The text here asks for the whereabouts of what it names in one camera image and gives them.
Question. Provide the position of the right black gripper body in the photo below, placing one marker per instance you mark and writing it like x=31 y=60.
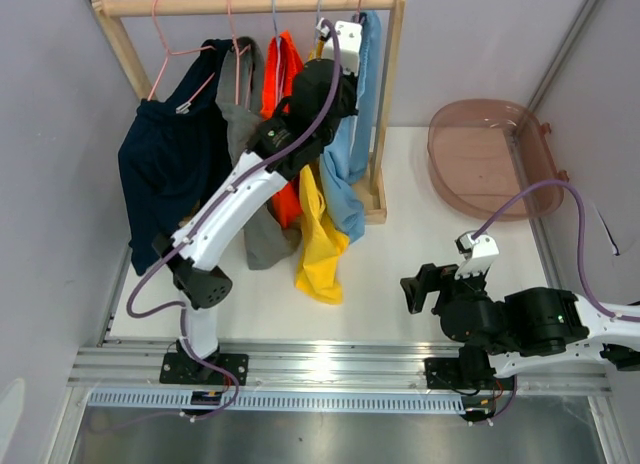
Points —
x=452 y=288

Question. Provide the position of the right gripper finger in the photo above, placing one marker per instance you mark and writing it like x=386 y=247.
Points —
x=429 y=276
x=415 y=291

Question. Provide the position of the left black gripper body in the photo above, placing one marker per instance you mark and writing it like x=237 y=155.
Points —
x=349 y=96

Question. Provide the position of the light blue shorts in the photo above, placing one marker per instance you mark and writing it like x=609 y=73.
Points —
x=345 y=161

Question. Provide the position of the orange shorts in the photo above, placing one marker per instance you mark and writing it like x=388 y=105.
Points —
x=285 y=203

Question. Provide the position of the yellow shorts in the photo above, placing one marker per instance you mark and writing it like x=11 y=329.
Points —
x=323 y=244

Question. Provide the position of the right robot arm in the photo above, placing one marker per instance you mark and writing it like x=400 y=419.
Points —
x=530 y=329

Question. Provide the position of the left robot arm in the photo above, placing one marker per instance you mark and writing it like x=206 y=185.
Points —
x=303 y=124

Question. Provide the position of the grey shorts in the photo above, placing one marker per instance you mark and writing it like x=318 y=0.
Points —
x=246 y=210

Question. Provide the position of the navy blue shorts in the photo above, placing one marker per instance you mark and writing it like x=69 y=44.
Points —
x=175 y=155

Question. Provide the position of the wooden clothes rack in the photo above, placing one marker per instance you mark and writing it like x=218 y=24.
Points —
x=110 y=13

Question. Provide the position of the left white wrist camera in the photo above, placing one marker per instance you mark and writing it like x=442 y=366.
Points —
x=349 y=37

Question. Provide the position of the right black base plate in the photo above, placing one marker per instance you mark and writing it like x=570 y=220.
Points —
x=456 y=374

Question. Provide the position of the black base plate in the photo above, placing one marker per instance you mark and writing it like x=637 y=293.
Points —
x=456 y=374
x=179 y=369

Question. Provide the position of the aluminium mounting rail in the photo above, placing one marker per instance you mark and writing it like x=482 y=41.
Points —
x=320 y=366

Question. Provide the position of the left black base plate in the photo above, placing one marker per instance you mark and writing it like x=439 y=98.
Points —
x=179 y=369

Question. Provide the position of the slotted grey cable duct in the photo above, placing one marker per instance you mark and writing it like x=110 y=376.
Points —
x=413 y=403

